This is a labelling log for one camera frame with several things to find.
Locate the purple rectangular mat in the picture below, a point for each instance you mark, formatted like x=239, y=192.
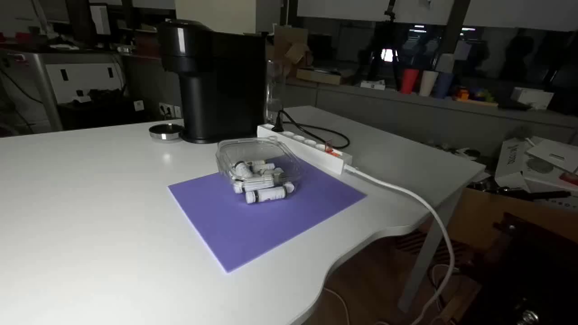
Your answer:
x=241, y=226

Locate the black coffee machine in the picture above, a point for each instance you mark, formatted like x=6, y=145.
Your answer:
x=220, y=83

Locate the flat cardboard box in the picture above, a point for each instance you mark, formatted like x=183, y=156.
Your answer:
x=319, y=76

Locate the white cylinder black band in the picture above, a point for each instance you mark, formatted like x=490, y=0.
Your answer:
x=270, y=193
x=263, y=165
x=243, y=170
x=238, y=186
x=259, y=183

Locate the orange small object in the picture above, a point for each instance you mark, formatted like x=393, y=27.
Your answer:
x=462, y=94

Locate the small white box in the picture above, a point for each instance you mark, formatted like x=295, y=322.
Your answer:
x=532, y=98

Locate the white cup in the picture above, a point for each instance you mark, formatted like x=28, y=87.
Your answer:
x=429, y=83

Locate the white wall socket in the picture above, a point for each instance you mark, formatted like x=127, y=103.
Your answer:
x=169, y=110

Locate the grey counter shelf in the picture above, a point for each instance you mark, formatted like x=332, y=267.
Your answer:
x=422, y=119

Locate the white power strip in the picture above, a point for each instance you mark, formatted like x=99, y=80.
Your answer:
x=308, y=147

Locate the round silver drip tray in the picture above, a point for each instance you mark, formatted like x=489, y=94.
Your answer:
x=165, y=130

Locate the clear plastic bowl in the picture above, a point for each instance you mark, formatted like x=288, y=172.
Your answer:
x=254, y=148

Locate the clear plastic container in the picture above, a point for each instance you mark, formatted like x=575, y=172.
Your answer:
x=286, y=174

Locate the large white open box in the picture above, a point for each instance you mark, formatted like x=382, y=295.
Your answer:
x=530, y=163

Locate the blue cup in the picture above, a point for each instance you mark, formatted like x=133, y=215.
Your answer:
x=443, y=85

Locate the brown cardboard box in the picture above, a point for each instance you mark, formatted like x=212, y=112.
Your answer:
x=292, y=47

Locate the white table leg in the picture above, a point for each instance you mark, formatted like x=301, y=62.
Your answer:
x=429, y=249

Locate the red cup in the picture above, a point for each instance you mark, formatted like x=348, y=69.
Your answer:
x=409, y=80

